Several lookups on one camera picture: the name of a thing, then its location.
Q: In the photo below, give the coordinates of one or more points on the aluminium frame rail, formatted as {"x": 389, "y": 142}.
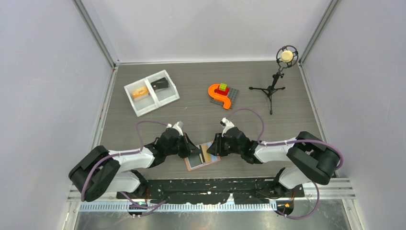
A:
{"x": 338, "y": 189}

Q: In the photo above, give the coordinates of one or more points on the green toy brick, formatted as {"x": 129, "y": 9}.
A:
{"x": 222, "y": 87}

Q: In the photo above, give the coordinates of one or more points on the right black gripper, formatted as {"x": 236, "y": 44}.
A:
{"x": 216, "y": 148}

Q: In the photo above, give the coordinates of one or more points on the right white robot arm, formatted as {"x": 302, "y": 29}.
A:
{"x": 312, "y": 160}

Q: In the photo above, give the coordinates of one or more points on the microphone with shock mount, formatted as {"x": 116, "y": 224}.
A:
{"x": 286, "y": 57}

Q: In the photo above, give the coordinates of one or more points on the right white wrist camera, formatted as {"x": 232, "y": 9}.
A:
{"x": 226, "y": 124}

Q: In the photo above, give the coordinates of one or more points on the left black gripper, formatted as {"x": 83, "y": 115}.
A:
{"x": 188, "y": 146}

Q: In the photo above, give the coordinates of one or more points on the red toy brick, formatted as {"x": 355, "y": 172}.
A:
{"x": 222, "y": 93}

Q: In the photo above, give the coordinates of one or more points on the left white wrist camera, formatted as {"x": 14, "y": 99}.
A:
{"x": 177, "y": 126}

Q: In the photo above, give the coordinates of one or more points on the white two-compartment tray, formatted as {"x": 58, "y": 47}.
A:
{"x": 155, "y": 100}

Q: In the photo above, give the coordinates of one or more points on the black tripod mic stand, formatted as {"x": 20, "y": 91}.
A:
{"x": 270, "y": 90}

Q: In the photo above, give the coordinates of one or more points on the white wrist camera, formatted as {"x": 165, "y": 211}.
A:
{"x": 226, "y": 124}
{"x": 177, "y": 126}

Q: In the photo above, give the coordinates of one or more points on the orange S-shaped toy track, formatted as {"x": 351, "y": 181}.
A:
{"x": 219, "y": 97}

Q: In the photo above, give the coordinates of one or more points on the black card box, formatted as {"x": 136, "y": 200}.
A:
{"x": 160, "y": 84}

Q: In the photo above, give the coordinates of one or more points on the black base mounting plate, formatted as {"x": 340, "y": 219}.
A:
{"x": 212, "y": 191}

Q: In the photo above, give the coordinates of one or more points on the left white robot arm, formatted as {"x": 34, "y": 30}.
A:
{"x": 102, "y": 170}

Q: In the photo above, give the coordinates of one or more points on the pink leather card holder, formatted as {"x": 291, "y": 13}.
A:
{"x": 201, "y": 159}

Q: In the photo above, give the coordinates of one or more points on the grey toy baseplate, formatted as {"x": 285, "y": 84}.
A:
{"x": 232, "y": 95}

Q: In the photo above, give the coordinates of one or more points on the orange card box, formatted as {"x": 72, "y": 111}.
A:
{"x": 140, "y": 93}

